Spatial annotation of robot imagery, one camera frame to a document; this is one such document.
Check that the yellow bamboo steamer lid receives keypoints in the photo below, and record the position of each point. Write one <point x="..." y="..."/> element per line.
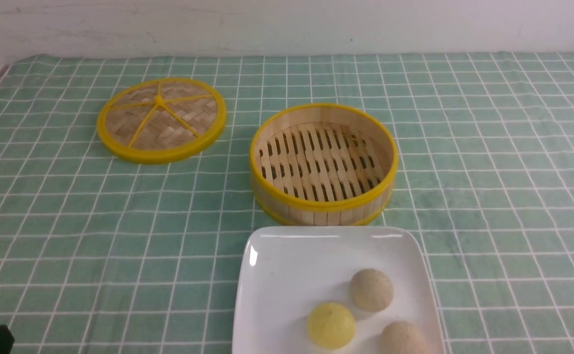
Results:
<point x="162" y="121"/>

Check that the white square plate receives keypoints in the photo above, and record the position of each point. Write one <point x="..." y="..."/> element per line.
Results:
<point x="287" y="271"/>

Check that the yellow bamboo steamer basket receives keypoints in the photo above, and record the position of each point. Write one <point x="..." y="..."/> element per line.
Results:
<point x="323" y="164"/>

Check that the yellow steamed bun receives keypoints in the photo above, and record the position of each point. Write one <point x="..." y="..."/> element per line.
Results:
<point x="331" y="326"/>

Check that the green checkered tablecloth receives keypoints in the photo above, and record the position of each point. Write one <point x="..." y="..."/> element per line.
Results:
<point x="99" y="256"/>

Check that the cream white steamed bun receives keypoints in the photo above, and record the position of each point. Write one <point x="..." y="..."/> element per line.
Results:
<point x="403" y="337"/>

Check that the beige steamed bun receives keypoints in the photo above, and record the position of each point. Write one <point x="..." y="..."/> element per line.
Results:
<point x="371" y="290"/>

